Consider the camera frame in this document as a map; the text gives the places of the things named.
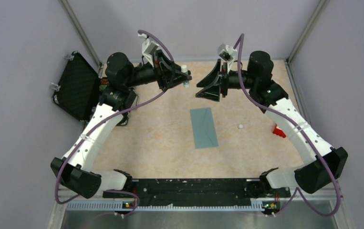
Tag green white glue stick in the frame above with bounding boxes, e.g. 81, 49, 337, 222
181, 64, 191, 88

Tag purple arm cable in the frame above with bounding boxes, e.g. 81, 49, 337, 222
54, 30, 176, 219
233, 33, 342, 218

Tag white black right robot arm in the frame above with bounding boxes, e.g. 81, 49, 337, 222
196, 51, 348, 197

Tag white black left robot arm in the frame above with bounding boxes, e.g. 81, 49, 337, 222
50, 50, 192, 204

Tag black poker chip case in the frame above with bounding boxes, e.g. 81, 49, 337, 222
52, 51, 101, 122

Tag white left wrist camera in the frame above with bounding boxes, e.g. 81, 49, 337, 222
138, 33, 159, 66

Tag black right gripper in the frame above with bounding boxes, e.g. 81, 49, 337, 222
196, 60, 257, 102

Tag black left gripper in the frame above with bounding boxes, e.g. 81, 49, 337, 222
125, 49, 192, 90

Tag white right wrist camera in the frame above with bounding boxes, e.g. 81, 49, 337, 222
217, 44, 238, 72

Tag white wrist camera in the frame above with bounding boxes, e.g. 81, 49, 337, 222
138, 33, 159, 66
217, 44, 238, 72

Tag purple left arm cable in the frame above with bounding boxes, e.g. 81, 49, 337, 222
54, 30, 176, 219

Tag aluminium front frame rail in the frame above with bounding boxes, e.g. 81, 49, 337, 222
49, 178, 353, 229

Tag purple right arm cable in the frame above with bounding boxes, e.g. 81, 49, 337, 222
233, 33, 342, 218

